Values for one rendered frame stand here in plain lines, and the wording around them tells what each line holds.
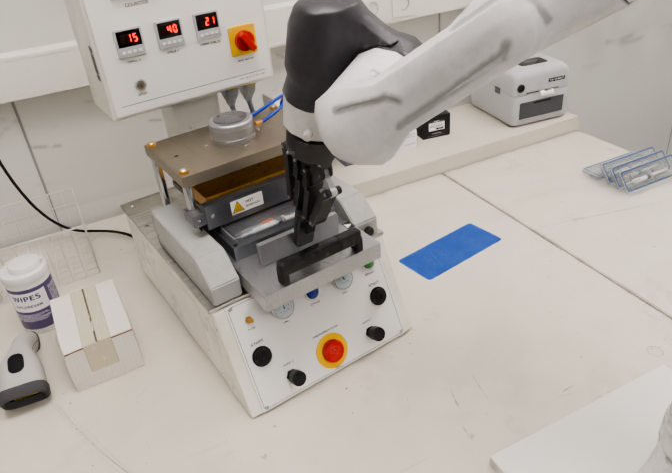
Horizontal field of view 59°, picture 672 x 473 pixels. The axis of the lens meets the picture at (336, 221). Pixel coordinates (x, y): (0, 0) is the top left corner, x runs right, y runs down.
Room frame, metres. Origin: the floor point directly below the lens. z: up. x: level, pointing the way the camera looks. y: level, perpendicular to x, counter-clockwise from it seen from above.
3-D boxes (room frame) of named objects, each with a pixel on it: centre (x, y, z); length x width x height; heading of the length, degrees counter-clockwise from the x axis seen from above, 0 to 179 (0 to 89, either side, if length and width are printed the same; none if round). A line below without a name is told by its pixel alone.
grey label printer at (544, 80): (1.76, -0.60, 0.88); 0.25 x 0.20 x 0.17; 17
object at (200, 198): (1.00, 0.16, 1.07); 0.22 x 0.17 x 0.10; 122
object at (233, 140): (1.03, 0.17, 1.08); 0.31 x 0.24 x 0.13; 122
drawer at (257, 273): (0.89, 0.10, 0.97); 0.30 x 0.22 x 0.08; 32
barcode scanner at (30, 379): (0.82, 0.59, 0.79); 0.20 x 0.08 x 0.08; 23
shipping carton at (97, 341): (0.88, 0.47, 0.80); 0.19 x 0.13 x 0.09; 23
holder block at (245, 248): (0.93, 0.13, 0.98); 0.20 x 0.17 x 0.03; 122
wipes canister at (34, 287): (0.98, 0.62, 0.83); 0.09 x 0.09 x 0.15
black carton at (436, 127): (1.65, -0.31, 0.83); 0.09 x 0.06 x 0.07; 105
